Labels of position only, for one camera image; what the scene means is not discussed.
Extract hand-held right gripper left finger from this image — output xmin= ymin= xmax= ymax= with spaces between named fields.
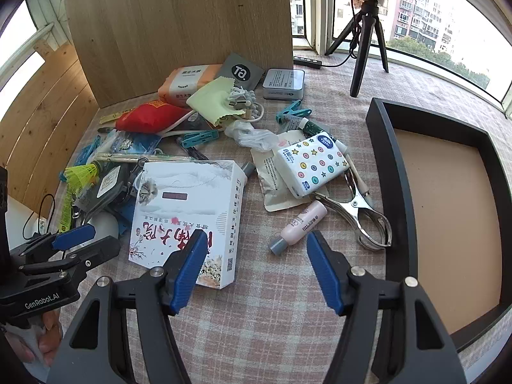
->
xmin=46 ymin=230 xmax=209 ymax=384

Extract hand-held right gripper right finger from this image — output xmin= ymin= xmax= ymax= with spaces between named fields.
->
xmin=306 ymin=230 xmax=467 ymax=384

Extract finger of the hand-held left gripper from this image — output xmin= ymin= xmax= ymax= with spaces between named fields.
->
xmin=18 ymin=236 xmax=121 ymax=284
xmin=10 ymin=225 xmax=96 ymax=259

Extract white plug-in mosquito repeller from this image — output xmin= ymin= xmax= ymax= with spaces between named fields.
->
xmin=66 ymin=212 xmax=120 ymax=254

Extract small pink bottle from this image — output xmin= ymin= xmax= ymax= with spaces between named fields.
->
xmin=269 ymin=201 xmax=328 ymax=256

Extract white printed cardboard box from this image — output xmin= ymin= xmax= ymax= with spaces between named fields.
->
xmin=129 ymin=160 xmax=245 ymax=290

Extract metal spring clamp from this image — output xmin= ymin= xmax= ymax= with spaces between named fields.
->
xmin=310 ymin=168 xmax=390 ymax=251

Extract black wet wipes pack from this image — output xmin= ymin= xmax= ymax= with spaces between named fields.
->
xmin=86 ymin=164 xmax=139 ymax=212

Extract chopsticks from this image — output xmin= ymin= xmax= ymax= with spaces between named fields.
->
xmin=94 ymin=150 xmax=201 ymax=164

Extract white paper sachet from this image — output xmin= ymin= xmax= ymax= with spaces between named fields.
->
xmin=251 ymin=130 xmax=316 ymax=212

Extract black rectangular tray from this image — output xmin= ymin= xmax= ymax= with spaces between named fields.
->
xmin=365 ymin=97 xmax=512 ymax=355

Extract clear plastic bag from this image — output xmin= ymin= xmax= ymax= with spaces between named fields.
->
xmin=224 ymin=120 xmax=278 ymax=152

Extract yellow-green cleaning cloth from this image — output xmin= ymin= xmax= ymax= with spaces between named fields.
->
xmin=186 ymin=77 xmax=241 ymax=126

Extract grey metal tin box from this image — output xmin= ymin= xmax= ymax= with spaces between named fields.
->
xmin=262 ymin=68 xmax=305 ymax=101

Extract person's left hand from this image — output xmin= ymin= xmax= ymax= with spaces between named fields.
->
xmin=10 ymin=311 xmax=65 ymax=366

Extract yellow shuttlecock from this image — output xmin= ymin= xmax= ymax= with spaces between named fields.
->
xmin=64 ymin=160 xmax=100 ymax=187

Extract star-patterned tissue pack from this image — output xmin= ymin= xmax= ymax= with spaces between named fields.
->
xmin=277 ymin=131 xmax=348 ymax=198

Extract blue card packet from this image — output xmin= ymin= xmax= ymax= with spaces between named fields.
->
xmin=102 ymin=130 xmax=163 ymax=156

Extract wooden plank panel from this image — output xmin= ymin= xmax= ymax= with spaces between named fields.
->
xmin=0 ymin=42 xmax=100 ymax=212

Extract yellow paper strip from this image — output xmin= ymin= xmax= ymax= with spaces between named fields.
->
xmin=99 ymin=106 xmax=139 ymax=125

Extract teal clothespin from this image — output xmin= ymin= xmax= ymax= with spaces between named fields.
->
xmin=276 ymin=101 xmax=312 ymax=124
xmin=176 ymin=129 xmax=220 ymax=147

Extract red fabric pouch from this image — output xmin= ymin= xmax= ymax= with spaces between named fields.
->
xmin=115 ymin=102 xmax=193 ymax=132

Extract small white tube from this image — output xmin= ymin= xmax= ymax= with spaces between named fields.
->
xmin=301 ymin=118 xmax=348 ymax=153

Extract orange wet wipes pack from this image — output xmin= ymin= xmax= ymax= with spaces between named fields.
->
xmin=157 ymin=64 xmax=222 ymax=108

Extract grey square packet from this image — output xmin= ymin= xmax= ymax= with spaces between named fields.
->
xmin=218 ymin=52 xmax=265 ymax=89

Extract black tripod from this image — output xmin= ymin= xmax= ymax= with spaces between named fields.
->
xmin=325 ymin=0 xmax=390 ymax=97

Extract upright wooden board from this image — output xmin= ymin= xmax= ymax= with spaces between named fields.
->
xmin=64 ymin=0 xmax=294 ymax=108

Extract black adapter cable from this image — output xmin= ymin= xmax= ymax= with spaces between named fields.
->
xmin=22 ymin=194 xmax=57 ymax=236

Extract white beaded charging cable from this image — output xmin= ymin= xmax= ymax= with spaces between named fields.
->
xmin=158 ymin=86 xmax=265 ymax=137

